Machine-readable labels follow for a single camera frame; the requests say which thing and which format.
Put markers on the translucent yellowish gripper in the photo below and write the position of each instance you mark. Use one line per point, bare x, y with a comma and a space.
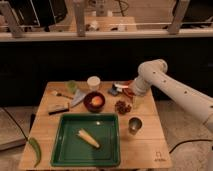
137, 101

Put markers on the dark red grape bunch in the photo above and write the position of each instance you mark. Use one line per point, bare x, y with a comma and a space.
122, 108

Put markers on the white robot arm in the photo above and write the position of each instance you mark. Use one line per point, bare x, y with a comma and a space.
153, 73

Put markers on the green plastic tray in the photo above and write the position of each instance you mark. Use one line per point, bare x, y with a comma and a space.
72, 151

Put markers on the orange red plate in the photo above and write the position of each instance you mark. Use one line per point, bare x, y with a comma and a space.
128, 92

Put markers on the small metal cup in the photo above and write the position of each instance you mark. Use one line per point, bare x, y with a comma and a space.
135, 124

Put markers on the white spoon on plate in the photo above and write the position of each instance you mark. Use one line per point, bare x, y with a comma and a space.
121, 86

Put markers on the orange fruit in bowl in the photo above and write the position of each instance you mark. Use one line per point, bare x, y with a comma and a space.
96, 101

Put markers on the white paper cup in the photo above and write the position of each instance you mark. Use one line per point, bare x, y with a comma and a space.
93, 83

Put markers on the dark red bowl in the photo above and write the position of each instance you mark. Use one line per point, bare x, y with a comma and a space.
87, 102

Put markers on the grey folded cloth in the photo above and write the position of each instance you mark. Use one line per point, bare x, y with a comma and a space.
78, 98

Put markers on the yellow corn cob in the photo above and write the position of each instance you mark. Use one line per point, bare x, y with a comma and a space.
88, 138

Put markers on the green translucent cup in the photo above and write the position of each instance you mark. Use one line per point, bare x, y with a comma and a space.
71, 86

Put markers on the small wooden brush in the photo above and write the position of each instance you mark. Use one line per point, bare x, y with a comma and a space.
56, 93

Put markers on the green chili pepper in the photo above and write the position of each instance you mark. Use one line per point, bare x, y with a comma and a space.
35, 145

